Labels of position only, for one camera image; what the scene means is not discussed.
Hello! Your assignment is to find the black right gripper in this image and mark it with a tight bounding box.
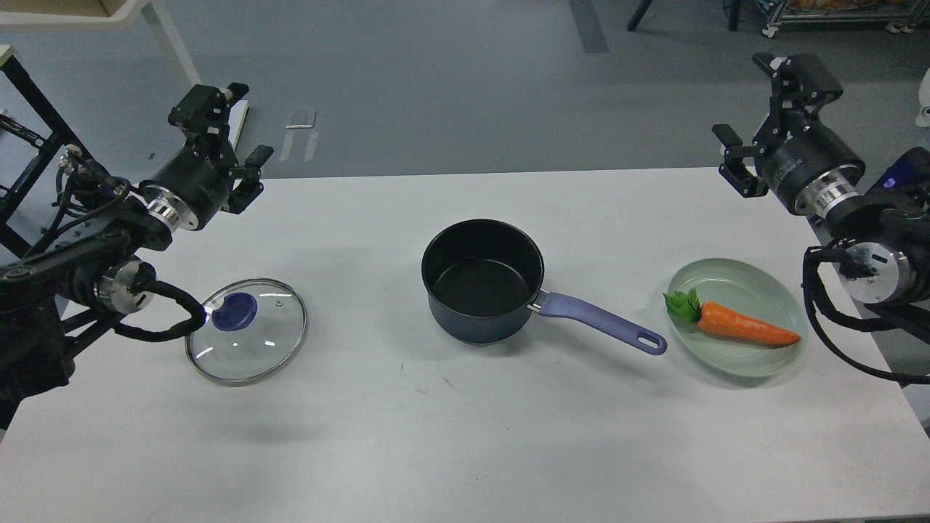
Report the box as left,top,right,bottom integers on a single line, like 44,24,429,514
711,52,865,215

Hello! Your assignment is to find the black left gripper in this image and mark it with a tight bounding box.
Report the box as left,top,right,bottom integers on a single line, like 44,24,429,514
139,82,275,232

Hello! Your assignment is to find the glass lid with purple knob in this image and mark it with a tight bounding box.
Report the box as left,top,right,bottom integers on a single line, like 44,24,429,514
184,278,309,387

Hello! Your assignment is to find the blue saucepan with purple handle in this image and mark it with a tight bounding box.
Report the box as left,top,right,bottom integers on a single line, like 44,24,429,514
421,219,668,355

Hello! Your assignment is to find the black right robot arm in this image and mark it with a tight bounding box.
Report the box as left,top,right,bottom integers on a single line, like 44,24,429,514
712,52,929,385

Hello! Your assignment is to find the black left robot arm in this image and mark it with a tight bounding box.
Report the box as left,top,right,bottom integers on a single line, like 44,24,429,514
2,83,273,431

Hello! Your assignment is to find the white chair base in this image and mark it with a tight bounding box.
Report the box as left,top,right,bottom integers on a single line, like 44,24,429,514
915,69,930,129

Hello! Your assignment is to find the black metal rack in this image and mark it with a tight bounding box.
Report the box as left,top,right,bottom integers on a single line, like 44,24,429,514
1,44,90,258

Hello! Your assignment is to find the pale green plate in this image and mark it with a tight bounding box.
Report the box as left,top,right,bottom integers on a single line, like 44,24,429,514
667,258,808,378

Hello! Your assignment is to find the metal wheeled cart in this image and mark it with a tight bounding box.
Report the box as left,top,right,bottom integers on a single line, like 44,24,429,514
754,1,928,38

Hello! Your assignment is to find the orange toy carrot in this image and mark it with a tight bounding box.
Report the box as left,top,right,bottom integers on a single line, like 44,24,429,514
662,288,801,347

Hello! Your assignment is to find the white desk frame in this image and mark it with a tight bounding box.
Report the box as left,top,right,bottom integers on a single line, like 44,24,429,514
0,0,249,150

